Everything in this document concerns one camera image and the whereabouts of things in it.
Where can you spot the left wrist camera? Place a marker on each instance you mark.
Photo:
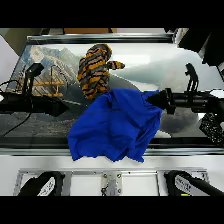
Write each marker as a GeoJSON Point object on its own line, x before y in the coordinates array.
{"type": "Point", "coordinates": [33, 70]}

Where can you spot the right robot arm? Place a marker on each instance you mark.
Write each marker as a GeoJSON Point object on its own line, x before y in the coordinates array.
{"type": "Point", "coordinates": [196, 99]}

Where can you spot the blue T-shirt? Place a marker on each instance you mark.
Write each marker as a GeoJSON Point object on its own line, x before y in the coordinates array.
{"type": "Point", "coordinates": [116, 126]}

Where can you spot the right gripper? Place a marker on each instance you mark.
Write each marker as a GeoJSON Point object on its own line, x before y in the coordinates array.
{"type": "Point", "coordinates": [163, 100]}

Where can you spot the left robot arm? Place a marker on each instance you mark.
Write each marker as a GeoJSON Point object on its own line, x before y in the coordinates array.
{"type": "Point", "coordinates": [20, 102]}

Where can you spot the silver frame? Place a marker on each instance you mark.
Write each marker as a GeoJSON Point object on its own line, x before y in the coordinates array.
{"type": "Point", "coordinates": [111, 181]}

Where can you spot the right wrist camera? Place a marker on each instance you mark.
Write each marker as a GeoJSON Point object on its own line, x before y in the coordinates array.
{"type": "Point", "coordinates": [191, 75]}

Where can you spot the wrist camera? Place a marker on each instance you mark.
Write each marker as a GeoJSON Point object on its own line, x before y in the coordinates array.
{"type": "Point", "coordinates": [191, 75]}
{"type": "Point", "coordinates": [33, 70]}

